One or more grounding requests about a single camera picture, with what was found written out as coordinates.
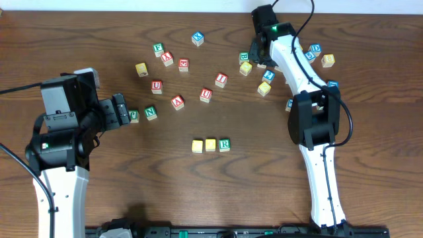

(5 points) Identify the blue L block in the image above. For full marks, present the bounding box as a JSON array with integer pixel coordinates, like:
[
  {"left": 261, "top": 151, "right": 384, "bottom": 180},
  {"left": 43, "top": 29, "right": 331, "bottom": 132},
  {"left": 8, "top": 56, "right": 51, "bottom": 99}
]
[{"left": 257, "top": 63, "right": 267, "bottom": 69}]

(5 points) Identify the yellow C block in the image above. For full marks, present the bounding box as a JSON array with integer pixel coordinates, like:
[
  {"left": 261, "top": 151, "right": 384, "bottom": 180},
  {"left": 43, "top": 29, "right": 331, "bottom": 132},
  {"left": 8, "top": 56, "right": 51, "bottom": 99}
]
[{"left": 192, "top": 139, "right": 204, "bottom": 153}]

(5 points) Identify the green R block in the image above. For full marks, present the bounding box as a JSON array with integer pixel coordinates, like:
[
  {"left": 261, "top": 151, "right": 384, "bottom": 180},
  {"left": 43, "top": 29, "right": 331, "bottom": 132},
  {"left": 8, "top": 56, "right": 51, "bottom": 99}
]
[{"left": 219, "top": 139, "right": 231, "bottom": 152}]

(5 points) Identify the yellow O block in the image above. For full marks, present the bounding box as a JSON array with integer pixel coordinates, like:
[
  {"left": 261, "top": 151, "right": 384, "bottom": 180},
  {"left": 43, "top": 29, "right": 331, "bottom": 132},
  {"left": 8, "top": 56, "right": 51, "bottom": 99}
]
[{"left": 206, "top": 139, "right": 216, "bottom": 152}]

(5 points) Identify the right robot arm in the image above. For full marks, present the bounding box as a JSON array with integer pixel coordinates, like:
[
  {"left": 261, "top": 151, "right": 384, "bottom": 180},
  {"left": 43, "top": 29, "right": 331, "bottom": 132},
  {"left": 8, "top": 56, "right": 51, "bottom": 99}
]
[{"left": 249, "top": 4, "right": 346, "bottom": 231}]

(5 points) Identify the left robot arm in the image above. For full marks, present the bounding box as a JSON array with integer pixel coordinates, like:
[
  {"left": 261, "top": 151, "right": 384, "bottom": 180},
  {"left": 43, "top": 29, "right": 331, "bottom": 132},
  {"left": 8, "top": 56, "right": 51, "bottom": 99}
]
[{"left": 25, "top": 68, "right": 131, "bottom": 237}]

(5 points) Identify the green B block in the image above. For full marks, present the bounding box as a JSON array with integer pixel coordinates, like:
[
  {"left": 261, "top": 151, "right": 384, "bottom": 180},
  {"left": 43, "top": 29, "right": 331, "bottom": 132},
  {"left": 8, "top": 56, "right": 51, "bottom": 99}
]
[{"left": 239, "top": 52, "right": 249, "bottom": 65}]

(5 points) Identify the yellow block under B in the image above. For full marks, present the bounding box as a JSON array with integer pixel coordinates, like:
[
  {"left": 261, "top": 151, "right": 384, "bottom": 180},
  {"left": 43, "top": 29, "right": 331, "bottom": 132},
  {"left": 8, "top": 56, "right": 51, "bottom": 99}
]
[{"left": 239, "top": 61, "right": 252, "bottom": 76}]

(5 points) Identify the blue 5 block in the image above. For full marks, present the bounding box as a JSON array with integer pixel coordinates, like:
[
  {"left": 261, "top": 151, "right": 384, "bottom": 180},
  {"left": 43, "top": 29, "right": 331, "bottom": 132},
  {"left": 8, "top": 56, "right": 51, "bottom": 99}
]
[{"left": 304, "top": 51, "right": 316, "bottom": 63}]

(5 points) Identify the blue 2 block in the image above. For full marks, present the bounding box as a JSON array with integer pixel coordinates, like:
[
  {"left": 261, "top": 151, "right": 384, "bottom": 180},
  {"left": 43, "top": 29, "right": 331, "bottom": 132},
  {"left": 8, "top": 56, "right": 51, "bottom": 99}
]
[{"left": 262, "top": 69, "right": 275, "bottom": 85}]

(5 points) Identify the blue D block upper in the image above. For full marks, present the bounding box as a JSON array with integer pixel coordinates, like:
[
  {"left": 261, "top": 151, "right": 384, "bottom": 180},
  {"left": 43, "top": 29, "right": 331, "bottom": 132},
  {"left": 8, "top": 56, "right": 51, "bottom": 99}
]
[{"left": 309, "top": 44, "right": 322, "bottom": 57}]

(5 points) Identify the blue d block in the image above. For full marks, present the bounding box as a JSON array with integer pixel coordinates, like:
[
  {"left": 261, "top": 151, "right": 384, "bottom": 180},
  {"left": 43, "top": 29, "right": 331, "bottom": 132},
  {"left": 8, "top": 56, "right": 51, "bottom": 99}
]
[
  {"left": 327, "top": 81, "right": 339, "bottom": 87},
  {"left": 309, "top": 44, "right": 322, "bottom": 57}
]

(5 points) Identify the green J block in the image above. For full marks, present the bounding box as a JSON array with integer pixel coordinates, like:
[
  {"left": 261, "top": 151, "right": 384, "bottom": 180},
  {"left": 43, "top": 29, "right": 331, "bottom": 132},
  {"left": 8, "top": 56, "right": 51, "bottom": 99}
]
[{"left": 128, "top": 110, "right": 139, "bottom": 123}]

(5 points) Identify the blue X block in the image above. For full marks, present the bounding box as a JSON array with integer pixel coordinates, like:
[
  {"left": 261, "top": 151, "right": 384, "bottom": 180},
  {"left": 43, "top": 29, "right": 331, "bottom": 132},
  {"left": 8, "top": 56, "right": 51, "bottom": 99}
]
[{"left": 192, "top": 31, "right": 204, "bottom": 46}]

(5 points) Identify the yellow S block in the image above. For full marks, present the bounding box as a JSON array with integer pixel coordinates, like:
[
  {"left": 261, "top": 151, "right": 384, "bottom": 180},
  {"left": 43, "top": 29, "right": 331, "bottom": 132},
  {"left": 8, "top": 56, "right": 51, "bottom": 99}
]
[{"left": 257, "top": 81, "right": 271, "bottom": 97}]

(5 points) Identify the red I block centre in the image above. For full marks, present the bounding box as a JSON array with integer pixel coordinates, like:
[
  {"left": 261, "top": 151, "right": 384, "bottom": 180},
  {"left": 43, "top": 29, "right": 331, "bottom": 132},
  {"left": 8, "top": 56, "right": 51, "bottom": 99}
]
[{"left": 215, "top": 73, "right": 228, "bottom": 88}]

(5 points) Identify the yellow block far left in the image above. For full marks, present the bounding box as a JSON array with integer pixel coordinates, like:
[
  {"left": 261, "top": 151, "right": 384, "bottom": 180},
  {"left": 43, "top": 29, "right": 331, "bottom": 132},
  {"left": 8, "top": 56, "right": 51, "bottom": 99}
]
[{"left": 135, "top": 63, "right": 148, "bottom": 77}]

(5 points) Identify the yellow 8 block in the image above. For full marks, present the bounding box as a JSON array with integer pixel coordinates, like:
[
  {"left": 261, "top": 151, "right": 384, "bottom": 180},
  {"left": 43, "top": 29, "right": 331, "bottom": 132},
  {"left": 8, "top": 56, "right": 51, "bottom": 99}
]
[{"left": 321, "top": 54, "right": 335, "bottom": 67}]

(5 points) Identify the green N block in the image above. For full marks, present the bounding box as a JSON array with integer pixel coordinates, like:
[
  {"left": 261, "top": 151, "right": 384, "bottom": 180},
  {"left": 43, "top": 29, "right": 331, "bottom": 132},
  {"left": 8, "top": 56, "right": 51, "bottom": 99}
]
[{"left": 144, "top": 106, "right": 157, "bottom": 121}]

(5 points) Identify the red U block left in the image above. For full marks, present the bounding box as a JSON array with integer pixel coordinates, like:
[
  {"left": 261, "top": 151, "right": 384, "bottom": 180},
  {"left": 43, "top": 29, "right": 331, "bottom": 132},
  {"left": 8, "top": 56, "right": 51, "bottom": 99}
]
[{"left": 151, "top": 81, "right": 163, "bottom": 94}]

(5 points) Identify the red u block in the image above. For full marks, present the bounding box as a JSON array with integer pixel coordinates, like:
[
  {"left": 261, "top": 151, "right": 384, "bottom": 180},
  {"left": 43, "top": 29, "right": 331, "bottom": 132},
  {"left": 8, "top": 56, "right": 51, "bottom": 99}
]
[
  {"left": 151, "top": 81, "right": 163, "bottom": 94},
  {"left": 200, "top": 89, "right": 212, "bottom": 103}
]

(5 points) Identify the blue P block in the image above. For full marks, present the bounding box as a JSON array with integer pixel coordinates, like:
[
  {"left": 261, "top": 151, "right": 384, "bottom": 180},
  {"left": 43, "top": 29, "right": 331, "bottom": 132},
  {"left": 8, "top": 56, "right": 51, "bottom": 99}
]
[{"left": 286, "top": 99, "right": 293, "bottom": 112}]

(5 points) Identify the red E block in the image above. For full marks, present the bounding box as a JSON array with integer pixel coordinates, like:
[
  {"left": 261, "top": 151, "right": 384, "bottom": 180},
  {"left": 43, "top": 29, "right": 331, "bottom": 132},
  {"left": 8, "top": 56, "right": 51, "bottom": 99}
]
[{"left": 178, "top": 58, "right": 189, "bottom": 72}]

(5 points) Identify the blue D block right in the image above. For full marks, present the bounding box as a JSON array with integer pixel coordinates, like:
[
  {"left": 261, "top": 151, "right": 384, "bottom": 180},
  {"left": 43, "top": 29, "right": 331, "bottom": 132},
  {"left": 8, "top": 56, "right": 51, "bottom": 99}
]
[{"left": 327, "top": 81, "right": 339, "bottom": 87}]

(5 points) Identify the red U block centre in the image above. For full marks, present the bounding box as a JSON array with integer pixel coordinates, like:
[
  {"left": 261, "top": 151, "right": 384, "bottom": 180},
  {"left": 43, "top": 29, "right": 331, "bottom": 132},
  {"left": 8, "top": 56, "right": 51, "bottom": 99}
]
[{"left": 200, "top": 89, "right": 212, "bottom": 103}]

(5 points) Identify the green F block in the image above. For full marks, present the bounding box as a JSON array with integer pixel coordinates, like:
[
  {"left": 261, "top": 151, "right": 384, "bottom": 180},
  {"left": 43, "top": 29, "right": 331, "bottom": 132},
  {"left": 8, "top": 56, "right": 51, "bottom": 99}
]
[{"left": 153, "top": 43, "right": 165, "bottom": 57}]

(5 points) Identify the red A block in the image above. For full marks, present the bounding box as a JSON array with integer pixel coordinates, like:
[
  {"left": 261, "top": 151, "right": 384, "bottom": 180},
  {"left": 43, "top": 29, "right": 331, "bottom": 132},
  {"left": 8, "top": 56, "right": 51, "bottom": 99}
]
[{"left": 171, "top": 95, "right": 184, "bottom": 110}]

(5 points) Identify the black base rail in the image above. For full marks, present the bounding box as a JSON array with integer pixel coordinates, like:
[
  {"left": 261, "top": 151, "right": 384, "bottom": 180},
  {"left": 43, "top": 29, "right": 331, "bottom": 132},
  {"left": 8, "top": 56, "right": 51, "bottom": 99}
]
[{"left": 85, "top": 225, "right": 391, "bottom": 238}]

